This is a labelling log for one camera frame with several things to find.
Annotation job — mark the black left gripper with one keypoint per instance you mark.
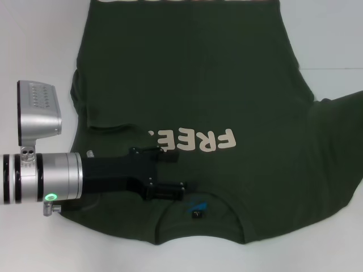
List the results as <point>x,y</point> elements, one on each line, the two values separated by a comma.
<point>113,174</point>

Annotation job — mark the dark green printed t-shirt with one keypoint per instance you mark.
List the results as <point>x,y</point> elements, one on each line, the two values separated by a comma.
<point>198,71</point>

